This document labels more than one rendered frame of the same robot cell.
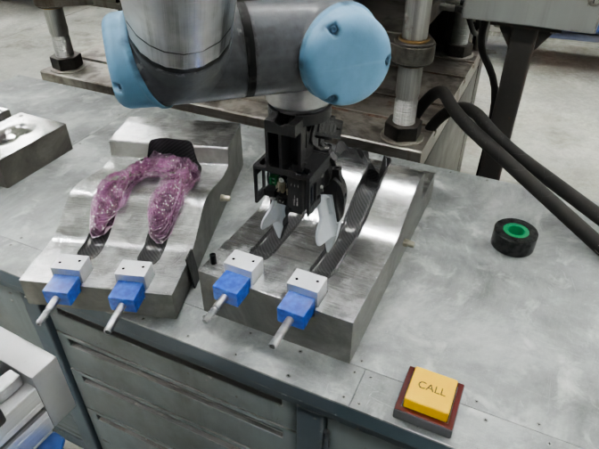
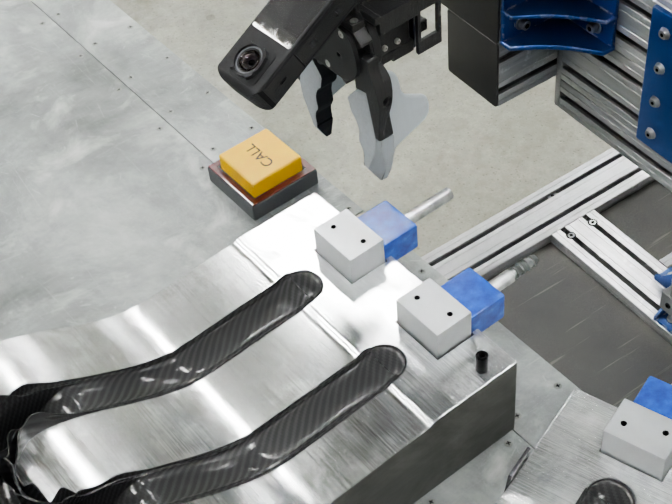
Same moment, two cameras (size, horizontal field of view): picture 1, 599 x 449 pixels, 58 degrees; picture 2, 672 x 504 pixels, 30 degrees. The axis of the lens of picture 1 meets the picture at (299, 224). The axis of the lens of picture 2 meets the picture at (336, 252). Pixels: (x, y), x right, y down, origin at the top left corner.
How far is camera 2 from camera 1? 1.28 m
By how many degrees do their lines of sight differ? 92
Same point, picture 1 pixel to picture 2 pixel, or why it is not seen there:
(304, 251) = (298, 345)
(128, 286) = (657, 409)
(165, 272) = (577, 449)
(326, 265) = (276, 311)
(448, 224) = not seen: outside the picture
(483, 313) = (63, 265)
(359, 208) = (120, 393)
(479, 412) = (211, 158)
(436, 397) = (263, 145)
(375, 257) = (183, 295)
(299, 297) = (374, 229)
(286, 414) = not seen: hidden behind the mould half
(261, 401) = not seen: hidden behind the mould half
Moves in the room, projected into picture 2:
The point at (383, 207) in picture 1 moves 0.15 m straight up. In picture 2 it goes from (82, 359) to (34, 226)
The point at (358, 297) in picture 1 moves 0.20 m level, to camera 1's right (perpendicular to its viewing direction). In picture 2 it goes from (277, 223) to (90, 165)
